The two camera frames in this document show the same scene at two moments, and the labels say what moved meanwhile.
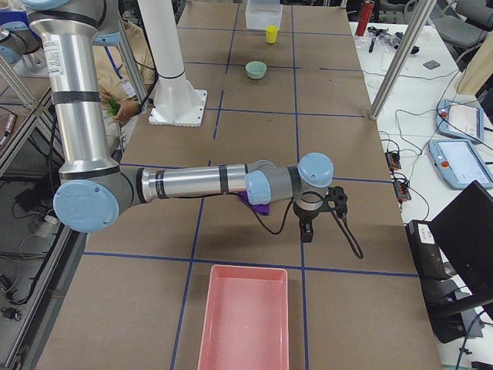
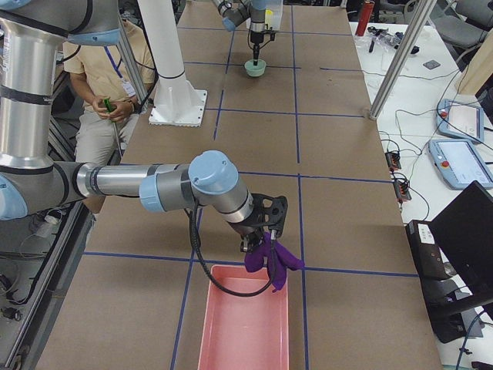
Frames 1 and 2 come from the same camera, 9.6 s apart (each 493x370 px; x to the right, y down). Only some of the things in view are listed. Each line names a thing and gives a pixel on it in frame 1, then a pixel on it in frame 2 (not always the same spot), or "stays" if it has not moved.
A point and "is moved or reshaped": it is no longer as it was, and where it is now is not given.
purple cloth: [264, 209] is moved or reshaped
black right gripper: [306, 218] → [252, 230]
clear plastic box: [262, 13] stays
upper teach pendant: [461, 120] stays
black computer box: [454, 310] stays
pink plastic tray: [246, 319] stays
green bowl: [256, 69] stays
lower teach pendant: [460, 163] stays
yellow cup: [271, 34] is moved or reshaped
